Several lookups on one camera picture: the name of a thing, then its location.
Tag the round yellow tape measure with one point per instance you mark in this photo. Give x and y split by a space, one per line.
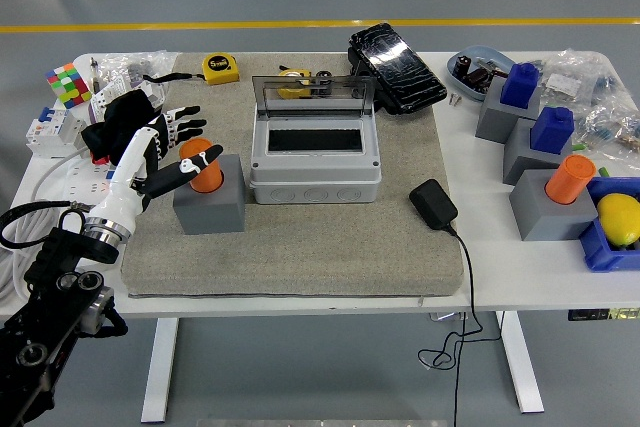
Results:
292 72

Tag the brown electronic component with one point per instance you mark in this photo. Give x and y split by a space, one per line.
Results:
477 78

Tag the black desk control panel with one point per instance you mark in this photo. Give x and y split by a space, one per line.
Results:
600 315

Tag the black cylinder capacitor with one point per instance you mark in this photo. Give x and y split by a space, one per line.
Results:
325 73

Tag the white table leg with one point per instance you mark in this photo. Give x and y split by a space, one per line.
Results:
522 367
160 372

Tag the grey junction box clear lid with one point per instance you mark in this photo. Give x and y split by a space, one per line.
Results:
315 167

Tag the white purple packaged part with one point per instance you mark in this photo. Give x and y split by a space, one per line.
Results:
107 94

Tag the grey block with round hole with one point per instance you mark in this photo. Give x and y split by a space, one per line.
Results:
210 217

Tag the orange cylinder battery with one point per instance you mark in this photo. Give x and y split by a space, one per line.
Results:
192 147
570 179

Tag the clear plastic bag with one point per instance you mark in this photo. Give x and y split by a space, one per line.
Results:
150 63

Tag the grey-brown mat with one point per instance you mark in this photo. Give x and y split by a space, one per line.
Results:
300 247

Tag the black power adapter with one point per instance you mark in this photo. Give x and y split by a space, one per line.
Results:
432 202

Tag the black cloth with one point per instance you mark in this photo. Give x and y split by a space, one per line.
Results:
120 117

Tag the blue-grey oval dish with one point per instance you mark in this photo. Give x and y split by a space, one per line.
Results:
487 54

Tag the grey block holder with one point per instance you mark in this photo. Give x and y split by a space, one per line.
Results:
492 117
520 157
540 212

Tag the silver pen tool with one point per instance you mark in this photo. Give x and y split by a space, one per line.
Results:
93 74

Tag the small white purple breaker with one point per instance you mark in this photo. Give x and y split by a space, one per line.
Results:
150 92

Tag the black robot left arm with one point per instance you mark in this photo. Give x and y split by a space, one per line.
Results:
50 267

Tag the black glossy wrapped case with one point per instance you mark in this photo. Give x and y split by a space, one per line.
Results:
400 72

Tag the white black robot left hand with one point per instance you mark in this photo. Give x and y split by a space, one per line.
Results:
125 182

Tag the white circuit breaker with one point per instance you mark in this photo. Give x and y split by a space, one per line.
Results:
50 132

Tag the small black capacitor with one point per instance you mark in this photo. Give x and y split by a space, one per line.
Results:
462 66

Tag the colourful puzzle cube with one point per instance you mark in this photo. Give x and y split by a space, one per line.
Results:
67 86

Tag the clear bag of parts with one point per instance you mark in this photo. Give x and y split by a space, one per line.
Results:
615 119
575 72

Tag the yellow fruit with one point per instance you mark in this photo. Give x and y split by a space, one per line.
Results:
620 219

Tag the blue square battery block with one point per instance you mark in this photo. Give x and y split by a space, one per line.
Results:
550 132
520 87

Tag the blue plastic bin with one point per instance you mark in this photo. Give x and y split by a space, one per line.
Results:
600 252

